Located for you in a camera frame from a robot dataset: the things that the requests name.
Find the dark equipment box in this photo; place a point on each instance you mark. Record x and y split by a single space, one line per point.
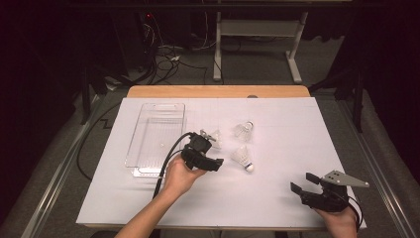
135 39

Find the aluminium floor rail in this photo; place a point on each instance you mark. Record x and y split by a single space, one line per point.
373 162
59 173

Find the wooden table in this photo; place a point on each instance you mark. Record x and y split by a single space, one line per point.
214 91

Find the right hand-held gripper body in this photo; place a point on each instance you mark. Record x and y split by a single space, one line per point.
330 201

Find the white table sheet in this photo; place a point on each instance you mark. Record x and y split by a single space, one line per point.
297 132

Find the person's grey trousers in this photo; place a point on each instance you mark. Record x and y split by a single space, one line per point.
185 234

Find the dark curtain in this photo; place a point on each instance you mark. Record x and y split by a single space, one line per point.
389 82
33 99

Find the person's left hand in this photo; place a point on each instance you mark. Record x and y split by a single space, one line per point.
178 180

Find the person's right hand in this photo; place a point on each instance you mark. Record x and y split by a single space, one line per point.
343 226

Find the black stand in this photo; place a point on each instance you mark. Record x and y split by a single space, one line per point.
358 105
86 99

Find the grey table grommet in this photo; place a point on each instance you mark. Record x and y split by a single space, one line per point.
252 96

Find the clear plastic tray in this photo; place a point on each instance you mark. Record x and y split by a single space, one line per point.
152 139

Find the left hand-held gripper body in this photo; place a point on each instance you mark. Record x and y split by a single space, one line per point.
196 147

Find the white shuttlecock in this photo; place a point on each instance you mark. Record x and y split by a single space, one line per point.
242 157
243 130
217 137

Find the white metal desk frame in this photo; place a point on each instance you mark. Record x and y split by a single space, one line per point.
257 28

